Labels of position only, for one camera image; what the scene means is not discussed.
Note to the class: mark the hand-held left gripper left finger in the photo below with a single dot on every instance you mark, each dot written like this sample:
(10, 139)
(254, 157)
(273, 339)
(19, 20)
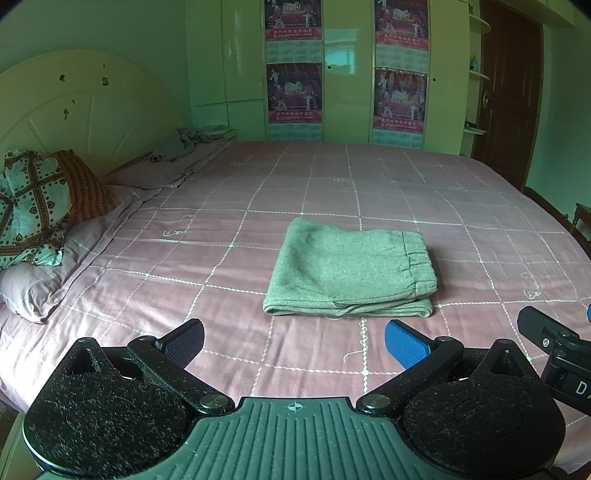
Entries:
(184, 344)

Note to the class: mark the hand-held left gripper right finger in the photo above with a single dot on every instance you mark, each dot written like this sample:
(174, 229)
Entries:
(408, 344)

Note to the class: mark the grey pants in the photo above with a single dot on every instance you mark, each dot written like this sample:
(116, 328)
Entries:
(351, 267)

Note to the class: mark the pink pillow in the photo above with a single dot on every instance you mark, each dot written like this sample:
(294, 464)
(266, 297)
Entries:
(41, 286)
(147, 173)

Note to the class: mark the bed with pink checked sheet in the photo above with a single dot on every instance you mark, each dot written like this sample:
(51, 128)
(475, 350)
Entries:
(323, 184)

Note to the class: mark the orange striped pillow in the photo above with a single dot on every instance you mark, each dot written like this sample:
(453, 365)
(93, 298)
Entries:
(87, 189)

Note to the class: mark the crumpled grey cloth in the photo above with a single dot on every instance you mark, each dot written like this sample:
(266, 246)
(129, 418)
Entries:
(184, 141)

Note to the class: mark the teal patterned pillow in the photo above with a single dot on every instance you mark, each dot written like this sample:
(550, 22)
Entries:
(27, 203)

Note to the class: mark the brown wooden door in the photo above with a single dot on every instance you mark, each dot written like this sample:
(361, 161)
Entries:
(508, 92)

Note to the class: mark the cream bed headboard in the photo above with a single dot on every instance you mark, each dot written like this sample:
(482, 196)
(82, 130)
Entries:
(92, 101)

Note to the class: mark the cream corner shelf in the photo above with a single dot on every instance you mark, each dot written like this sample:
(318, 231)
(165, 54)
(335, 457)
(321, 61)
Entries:
(478, 74)

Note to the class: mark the small teal bottle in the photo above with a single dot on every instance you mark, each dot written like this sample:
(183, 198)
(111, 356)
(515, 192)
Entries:
(473, 63)

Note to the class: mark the cream wardrobe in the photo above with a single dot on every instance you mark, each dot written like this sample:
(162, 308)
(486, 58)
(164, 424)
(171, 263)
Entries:
(346, 27)

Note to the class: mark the red wall poster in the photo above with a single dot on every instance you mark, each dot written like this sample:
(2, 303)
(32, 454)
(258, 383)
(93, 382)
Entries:
(293, 18)
(400, 21)
(294, 92)
(399, 99)

